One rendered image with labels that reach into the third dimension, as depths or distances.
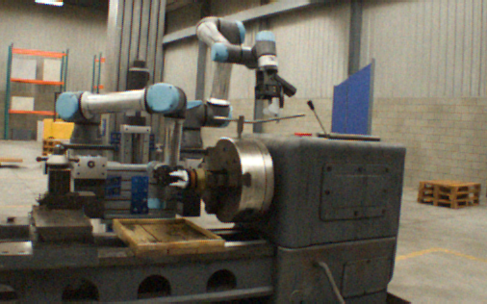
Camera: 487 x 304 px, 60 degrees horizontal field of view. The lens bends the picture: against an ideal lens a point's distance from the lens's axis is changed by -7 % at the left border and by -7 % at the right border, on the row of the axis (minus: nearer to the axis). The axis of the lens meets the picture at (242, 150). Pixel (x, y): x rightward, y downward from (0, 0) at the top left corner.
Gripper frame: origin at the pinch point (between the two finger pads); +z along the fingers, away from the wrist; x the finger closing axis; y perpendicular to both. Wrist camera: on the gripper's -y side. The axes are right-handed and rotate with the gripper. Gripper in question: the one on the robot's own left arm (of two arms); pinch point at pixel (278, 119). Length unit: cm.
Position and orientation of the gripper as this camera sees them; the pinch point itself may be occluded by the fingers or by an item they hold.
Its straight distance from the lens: 170.6
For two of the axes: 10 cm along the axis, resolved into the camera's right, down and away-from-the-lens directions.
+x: 4.6, -2.3, -8.6
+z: 0.8, 9.7, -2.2
